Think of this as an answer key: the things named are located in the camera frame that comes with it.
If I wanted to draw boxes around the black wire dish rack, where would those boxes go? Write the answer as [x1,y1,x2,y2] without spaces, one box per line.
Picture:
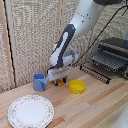
[89,36,128,80]

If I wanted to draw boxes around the woven folding screen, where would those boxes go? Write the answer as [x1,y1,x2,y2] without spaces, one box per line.
[0,0,128,93]

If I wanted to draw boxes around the blue mug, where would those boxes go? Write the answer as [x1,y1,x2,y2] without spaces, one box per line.
[32,73,49,92]

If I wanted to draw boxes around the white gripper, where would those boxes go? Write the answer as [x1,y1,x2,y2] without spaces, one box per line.
[47,65,73,87]

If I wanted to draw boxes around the yellow bowl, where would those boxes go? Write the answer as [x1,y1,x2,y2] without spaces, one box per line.
[68,79,88,95]

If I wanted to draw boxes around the orange bread loaf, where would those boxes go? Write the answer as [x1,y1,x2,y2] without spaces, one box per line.
[57,79,66,88]

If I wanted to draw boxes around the white floral rim plate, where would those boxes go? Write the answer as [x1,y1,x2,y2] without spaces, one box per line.
[7,94,55,128]

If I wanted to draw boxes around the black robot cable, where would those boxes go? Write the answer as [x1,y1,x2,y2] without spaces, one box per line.
[73,3,128,66]

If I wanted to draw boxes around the black wire oven rack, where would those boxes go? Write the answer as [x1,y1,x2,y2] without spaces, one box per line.
[79,63,112,85]

